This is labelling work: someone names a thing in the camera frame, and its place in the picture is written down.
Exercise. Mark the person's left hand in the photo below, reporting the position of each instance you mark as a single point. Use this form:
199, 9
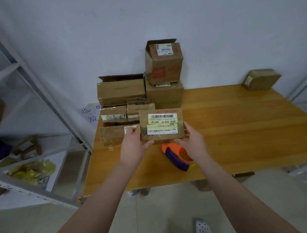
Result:
132, 146

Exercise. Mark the person's right hand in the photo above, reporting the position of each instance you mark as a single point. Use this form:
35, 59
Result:
194, 144

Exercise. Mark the blue orange tape dispenser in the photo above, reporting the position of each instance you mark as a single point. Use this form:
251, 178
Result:
176, 154

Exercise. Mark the box barcode label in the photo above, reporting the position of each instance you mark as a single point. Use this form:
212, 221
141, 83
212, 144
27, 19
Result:
112, 134

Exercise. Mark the squat red-printed cardboard box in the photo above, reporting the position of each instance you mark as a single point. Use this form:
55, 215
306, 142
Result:
163, 125

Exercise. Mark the stack of cardboard boxes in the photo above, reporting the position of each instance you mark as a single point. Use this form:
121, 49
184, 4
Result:
120, 89

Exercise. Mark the small brown cardboard box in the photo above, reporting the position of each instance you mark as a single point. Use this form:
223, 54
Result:
261, 79

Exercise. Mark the person's left forearm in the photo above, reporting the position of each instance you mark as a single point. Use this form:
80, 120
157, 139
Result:
98, 204

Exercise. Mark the person's right forearm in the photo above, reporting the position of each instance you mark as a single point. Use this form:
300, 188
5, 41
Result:
244, 201

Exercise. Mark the wooden table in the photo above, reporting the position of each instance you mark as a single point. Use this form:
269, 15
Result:
249, 125

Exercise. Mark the white perforated clog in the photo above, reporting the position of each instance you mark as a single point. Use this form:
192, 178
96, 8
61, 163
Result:
202, 226

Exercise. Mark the yellow plastic bag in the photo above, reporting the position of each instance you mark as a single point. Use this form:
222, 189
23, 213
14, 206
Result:
31, 170

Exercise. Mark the small open carton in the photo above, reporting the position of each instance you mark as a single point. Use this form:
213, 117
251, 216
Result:
26, 146

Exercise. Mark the grey metal shelf rack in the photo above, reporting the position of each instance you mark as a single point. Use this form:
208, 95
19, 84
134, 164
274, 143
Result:
33, 187

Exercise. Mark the dark blue bag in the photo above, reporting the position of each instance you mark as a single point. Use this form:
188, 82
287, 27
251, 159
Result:
4, 150

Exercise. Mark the white paper wall sign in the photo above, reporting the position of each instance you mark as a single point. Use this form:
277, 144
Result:
91, 114

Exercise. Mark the grey metal frame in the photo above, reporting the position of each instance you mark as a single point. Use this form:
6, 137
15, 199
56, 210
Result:
300, 91

